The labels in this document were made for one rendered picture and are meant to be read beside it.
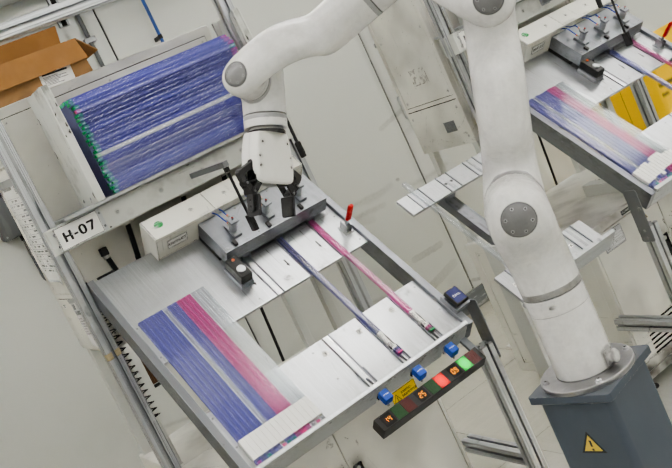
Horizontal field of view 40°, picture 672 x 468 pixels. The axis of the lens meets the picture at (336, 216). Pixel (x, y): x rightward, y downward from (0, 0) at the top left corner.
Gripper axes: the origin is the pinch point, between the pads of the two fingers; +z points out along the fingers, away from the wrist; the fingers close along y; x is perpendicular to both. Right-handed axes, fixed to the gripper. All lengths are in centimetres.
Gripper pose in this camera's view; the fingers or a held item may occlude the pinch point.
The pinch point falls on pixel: (272, 211)
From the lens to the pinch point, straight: 174.2
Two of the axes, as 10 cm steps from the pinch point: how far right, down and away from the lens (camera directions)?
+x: 7.6, -1.2, -6.4
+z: 0.8, 9.9, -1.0
